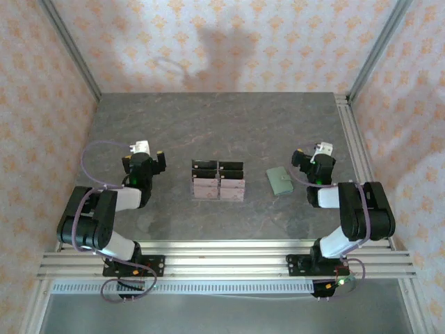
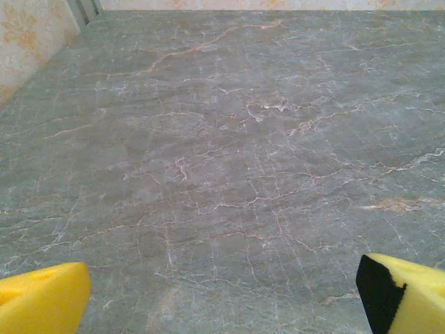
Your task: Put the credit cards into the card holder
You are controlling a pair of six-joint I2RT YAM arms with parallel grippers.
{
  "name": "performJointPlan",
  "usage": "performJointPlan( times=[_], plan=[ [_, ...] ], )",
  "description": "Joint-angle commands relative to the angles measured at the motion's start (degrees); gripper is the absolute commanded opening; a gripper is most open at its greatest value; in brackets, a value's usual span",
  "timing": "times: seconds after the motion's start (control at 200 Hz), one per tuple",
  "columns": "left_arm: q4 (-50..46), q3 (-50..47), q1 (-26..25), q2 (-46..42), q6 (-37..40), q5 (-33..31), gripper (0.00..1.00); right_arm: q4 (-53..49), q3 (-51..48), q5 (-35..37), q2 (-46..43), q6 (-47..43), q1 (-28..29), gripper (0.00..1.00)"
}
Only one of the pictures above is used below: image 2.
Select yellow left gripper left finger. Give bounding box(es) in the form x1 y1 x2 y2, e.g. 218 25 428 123
0 262 92 334

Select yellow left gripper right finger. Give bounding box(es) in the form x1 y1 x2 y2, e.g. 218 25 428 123
355 253 445 334

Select aluminium frame post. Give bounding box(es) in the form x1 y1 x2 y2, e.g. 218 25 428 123
67 0 102 35

